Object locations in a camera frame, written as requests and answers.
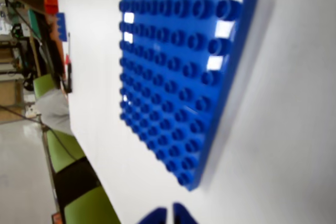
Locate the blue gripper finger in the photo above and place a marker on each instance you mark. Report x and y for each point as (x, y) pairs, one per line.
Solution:
(182, 216)
(158, 217)

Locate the white paper table cover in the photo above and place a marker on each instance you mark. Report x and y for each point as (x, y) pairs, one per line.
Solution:
(288, 129)

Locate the grey fabric object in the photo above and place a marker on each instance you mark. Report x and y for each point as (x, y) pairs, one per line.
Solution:
(53, 113)

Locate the small green chair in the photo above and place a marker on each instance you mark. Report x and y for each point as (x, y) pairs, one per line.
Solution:
(43, 86)

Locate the cardboard box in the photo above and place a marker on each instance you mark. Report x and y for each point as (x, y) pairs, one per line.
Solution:
(10, 93)

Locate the small blue plastic part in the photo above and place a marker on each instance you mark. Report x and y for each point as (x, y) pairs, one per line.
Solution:
(61, 27)

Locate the blue 8x8 base plate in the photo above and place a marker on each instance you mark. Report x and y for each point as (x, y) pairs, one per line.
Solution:
(170, 82)

